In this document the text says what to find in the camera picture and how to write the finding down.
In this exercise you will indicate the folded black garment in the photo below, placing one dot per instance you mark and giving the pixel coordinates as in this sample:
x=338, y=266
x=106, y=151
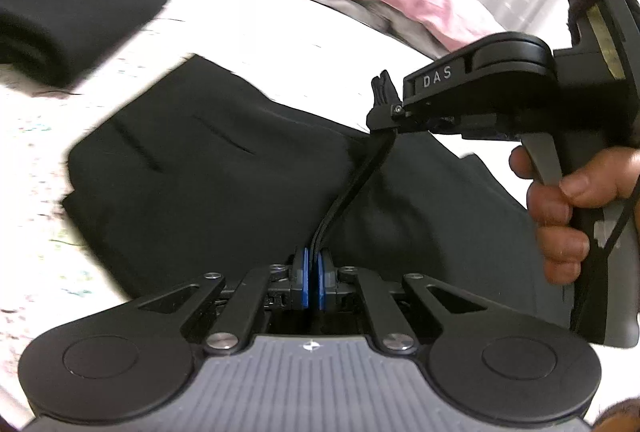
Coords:
x=65, y=22

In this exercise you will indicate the person's right hand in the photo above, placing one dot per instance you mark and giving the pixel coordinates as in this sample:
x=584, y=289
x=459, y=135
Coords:
x=560, y=252

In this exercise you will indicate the black pants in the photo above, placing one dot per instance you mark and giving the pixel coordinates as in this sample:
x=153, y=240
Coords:
x=225, y=162

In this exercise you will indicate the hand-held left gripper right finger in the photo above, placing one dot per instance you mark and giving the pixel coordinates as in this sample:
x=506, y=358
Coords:
x=326, y=281

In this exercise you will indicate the floral printed cloth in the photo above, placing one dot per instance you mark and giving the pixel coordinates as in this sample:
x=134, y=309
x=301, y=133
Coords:
x=30, y=192

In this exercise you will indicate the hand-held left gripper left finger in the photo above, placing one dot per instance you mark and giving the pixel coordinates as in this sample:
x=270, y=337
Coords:
x=300, y=281

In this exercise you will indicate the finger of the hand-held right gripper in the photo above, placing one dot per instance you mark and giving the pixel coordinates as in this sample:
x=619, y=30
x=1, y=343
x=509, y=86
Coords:
x=385, y=117

